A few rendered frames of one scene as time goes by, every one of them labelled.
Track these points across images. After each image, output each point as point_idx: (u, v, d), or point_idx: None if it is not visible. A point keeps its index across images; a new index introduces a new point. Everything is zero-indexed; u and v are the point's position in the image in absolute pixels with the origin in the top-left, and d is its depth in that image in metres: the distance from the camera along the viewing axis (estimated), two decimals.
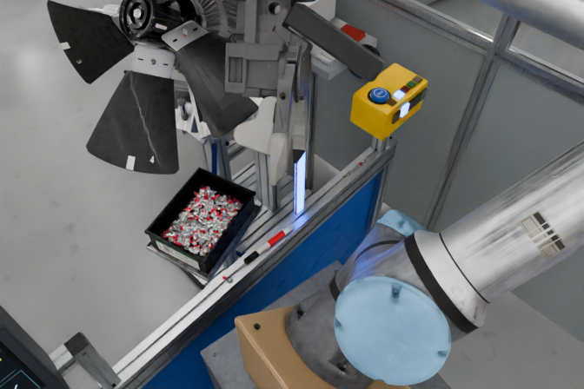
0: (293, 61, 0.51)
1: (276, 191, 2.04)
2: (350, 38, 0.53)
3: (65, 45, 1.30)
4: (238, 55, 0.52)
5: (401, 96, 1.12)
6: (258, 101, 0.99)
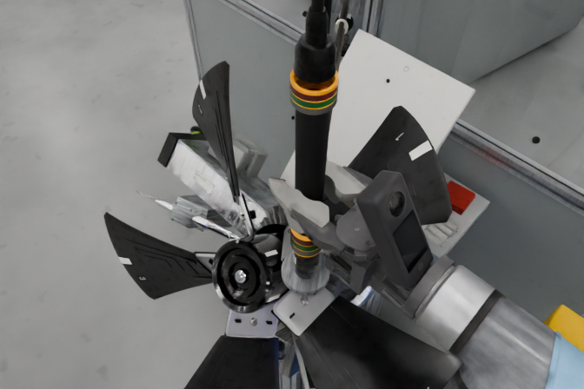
0: None
1: None
2: (408, 219, 0.46)
3: (125, 260, 1.01)
4: None
5: None
6: None
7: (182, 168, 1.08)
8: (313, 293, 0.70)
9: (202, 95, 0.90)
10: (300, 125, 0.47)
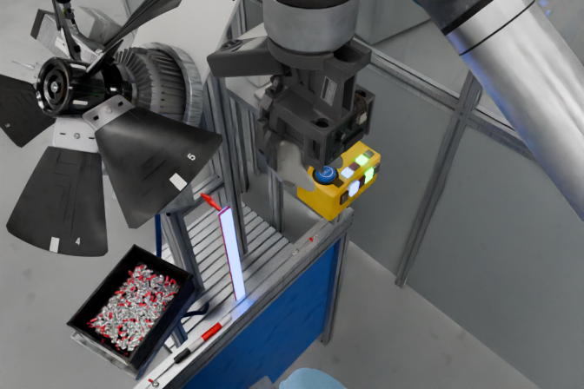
0: None
1: (242, 238, 1.93)
2: (251, 41, 0.48)
3: None
4: (361, 97, 0.46)
5: (348, 175, 1.02)
6: (179, 184, 0.87)
7: (47, 36, 1.26)
8: None
9: None
10: None
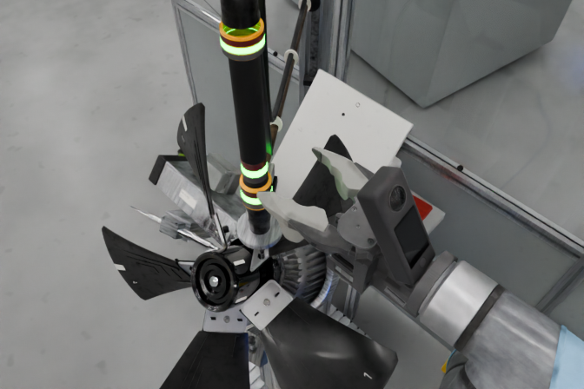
0: None
1: None
2: (408, 214, 0.46)
3: (184, 124, 1.06)
4: None
5: None
6: None
7: (169, 186, 1.25)
8: (266, 247, 0.74)
9: None
10: (232, 73, 0.51)
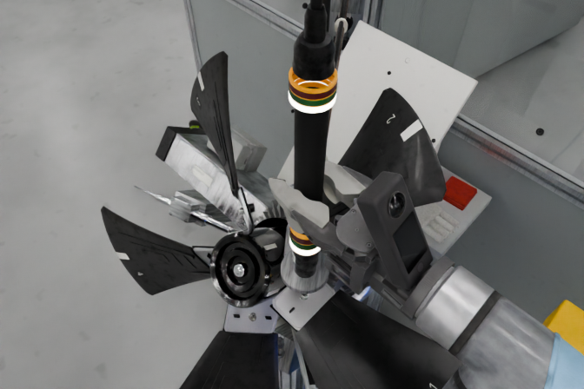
0: None
1: None
2: (408, 220, 0.46)
3: (201, 82, 0.88)
4: None
5: None
6: None
7: (180, 161, 1.07)
8: (312, 292, 0.69)
9: (404, 131, 0.69)
10: (299, 123, 0.47)
